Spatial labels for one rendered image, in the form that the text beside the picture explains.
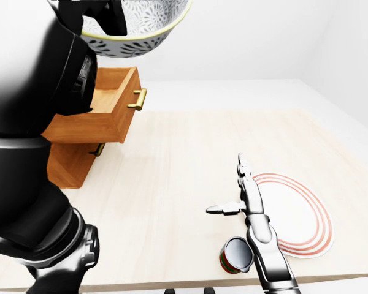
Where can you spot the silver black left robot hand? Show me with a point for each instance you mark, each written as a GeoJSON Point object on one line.
{"type": "Point", "coordinates": [49, 76]}

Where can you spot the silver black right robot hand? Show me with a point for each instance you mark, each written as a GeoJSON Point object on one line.
{"type": "Point", "coordinates": [259, 228]}

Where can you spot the patterned black white bowl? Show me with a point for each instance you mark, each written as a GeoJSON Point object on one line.
{"type": "Point", "coordinates": [150, 21]}

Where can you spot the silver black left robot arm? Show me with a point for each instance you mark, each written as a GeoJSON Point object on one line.
{"type": "Point", "coordinates": [24, 190]}

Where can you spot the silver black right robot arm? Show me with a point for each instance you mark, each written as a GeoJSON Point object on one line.
{"type": "Point", "coordinates": [274, 266]}

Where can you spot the wooden cabinet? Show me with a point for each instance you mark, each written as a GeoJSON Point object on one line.
{"type": "Point", "coordinates": [67, 167]}

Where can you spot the red green tin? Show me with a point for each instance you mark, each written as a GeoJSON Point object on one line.
{"type": "Point", "coordinates": [236, 254]}

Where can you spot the white plate with red rings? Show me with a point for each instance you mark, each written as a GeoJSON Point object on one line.
{"type": "Point", "coordinates": [294, 214]}

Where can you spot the open wooden drawer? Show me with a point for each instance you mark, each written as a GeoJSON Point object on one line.
{"type": "Point", "coordinates": [110, 101]}

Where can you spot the small dark shape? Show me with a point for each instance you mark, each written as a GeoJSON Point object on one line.
{"type": "Point", "coordinates": [170, 291]}
{"type": "Point", "coordinates": [209, 291]}

